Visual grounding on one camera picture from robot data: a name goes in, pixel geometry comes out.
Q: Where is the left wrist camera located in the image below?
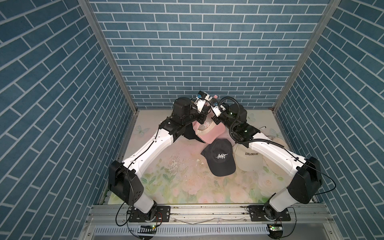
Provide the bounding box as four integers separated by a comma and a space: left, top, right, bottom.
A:
195, 91, 212, 113

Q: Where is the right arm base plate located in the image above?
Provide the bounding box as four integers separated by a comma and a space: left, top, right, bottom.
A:
246, 205, 291, 222

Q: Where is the beige Colorado cap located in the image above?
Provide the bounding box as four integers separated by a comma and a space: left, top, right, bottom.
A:
233, 144, 264, 172
268, 136, 290, 150

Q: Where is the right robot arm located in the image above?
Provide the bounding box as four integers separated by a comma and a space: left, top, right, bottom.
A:
211, 103, 323, 221

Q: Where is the pink baseball cap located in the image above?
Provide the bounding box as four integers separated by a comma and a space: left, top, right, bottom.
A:
192, 96, 226, 144

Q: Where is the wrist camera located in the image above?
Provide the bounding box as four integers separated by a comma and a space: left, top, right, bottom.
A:
195, 91, 212, 113
210, 98, 224, 118

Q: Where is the black cap rear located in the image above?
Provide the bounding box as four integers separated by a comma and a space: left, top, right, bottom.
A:
183, 125, 204, 143

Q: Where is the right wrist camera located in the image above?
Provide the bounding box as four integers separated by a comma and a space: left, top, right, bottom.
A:
210, 98, 224, 118

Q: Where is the black cap front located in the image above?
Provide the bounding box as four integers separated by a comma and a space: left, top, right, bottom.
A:
201, 139, 236, 177

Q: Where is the black cap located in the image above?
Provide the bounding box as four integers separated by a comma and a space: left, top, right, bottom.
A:
183, 125, 204, 143
201, 139, 236, 177

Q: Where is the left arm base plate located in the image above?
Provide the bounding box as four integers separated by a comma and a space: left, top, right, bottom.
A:
129, 205, 171, 223

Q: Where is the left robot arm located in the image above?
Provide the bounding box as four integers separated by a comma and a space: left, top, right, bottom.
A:
108, 92, 217, 220

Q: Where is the aluminium front rail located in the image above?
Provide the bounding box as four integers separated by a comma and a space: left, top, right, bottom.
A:
80, 203, 342, 240

